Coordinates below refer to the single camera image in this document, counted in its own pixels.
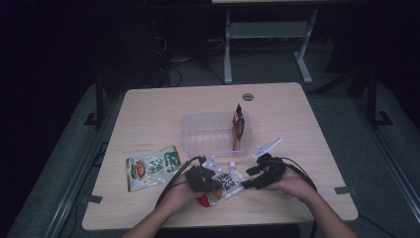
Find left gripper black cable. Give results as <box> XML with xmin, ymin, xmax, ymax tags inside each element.
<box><xmin>155</xmin><ymin>155</ymin><xmax>207</xmax><ymax>208</ymax></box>

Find red and black snack packet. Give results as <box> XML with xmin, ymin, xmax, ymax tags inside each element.
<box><xmin>231</xmin><ymin>103</ymin><xmax>247</xmax><ymax>152</ymax></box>

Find clear plastic container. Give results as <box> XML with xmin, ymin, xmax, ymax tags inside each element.
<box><xmin>180</xmin><ymin>110</ymin><xmax>255</xmax><ymax>159</ymax></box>

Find green snack packet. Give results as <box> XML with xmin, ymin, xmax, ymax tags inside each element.
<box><xmin>125</xmin><ymin>145</ymin><xmax>183</xmax><ymax>193</ymax></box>

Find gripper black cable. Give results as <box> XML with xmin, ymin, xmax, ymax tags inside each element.
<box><xmin>155</xmin><ymin>155</ymin><xmax>207</xmax><ymax>208</ymax></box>
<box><xmin>280</xmin><ymin>157</ymin><xmax>319</xmax><ymax>238</ymax></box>

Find black metal stand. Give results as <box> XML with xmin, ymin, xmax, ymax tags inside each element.
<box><xmin>366</xmin><ymin>67</ymin><xmax>394</xmax><ymax>129</ymax></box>
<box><xmin>83</xmin><ymin>80</ymin><xmax>107</xmax><ymax>127</ymax></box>

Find black floor cables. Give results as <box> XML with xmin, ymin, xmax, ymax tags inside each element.
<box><xmin>152</xmin><ymin>33</ymin><xmax>226</xmax><ymax>87</ymax></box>

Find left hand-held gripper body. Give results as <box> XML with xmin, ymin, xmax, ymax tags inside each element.
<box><xmin>184</xmin><ymin>155</ymin><xmax>223</xmax><ymax>193</ymax></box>

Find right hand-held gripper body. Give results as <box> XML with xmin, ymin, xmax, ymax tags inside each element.
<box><xmin>253</xmin><ymin>137</ymin><xmax>288</xmax><ymax>190</ymax></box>

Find metal floor rail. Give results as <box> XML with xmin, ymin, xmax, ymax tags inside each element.
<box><xmin>44</xmin><ymin>93</ymin><xmax>125</xmax><ymax>238</ymax></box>
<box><xmin>351</xmin><ymin>97</ymin><xmax>420</xmax><ymax>216</ymax></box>

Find white metal stand frame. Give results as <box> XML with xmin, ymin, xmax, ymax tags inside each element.
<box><xmin>223</xmin><ymin>8</ymin><xmax>320</xmax><ymax>85</ymax></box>

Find person's right hand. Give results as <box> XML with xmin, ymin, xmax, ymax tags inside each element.
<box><xmin>265</xmin><ymin>165</ymin><xmax>318</xmax><ymax>203</ymax></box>

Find person's left hand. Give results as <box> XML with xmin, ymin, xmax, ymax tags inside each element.
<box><xmin>161</xmin><ymin>174</ymin><xmax>207</xmax><ymax>212</ymax></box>

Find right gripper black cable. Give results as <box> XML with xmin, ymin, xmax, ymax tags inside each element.
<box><xmin>280</xmin><ymin>157</ymin><xmax>319</xmax><ymax>238</ymax></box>

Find grey tape piece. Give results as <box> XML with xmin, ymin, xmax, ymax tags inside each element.
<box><xmin>333</xmin><ymin>185</ymin><xmax>359</xmax><ymax>195</ymax></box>
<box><xmin>80</xmin><ymin>194</ymin><xmax>104</xmax><ymax>205</ymax></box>

